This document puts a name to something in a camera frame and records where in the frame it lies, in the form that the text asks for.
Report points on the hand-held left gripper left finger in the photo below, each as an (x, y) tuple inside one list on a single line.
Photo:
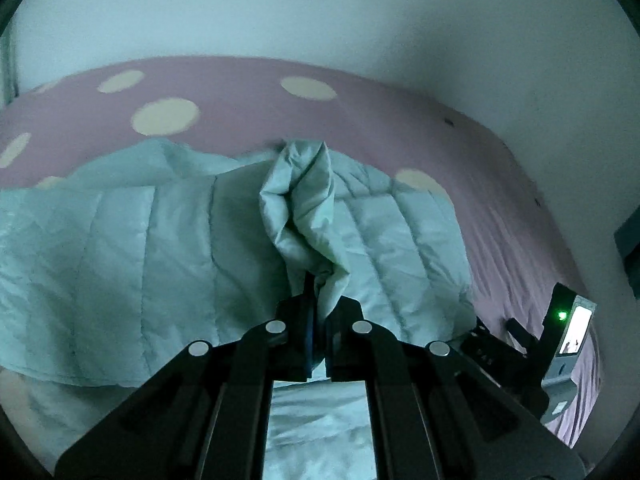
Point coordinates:
[(310, 332)]

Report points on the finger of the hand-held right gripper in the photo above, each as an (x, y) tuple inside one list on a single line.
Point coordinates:
[(487, 355), (520, 335)]

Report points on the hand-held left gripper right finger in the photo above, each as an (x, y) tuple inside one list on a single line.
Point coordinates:
[(345, 322)]

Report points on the light blue quilted down jacket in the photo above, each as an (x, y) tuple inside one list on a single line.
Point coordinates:
[(150, 260)]

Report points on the dark furniture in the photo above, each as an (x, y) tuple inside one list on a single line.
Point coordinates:
[(629, 240)]

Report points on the pink bed sheet cream dots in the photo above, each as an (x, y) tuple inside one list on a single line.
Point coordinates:
[(240, 110)]

